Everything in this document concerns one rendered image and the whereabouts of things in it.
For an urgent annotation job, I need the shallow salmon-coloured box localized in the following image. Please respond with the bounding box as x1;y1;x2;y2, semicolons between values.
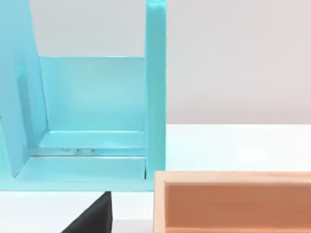
152;170;311;233

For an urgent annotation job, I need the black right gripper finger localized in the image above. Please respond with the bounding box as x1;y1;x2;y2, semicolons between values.
60;191;113;233

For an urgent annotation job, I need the light blue rack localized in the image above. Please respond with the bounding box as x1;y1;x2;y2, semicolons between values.
0;0;167;193

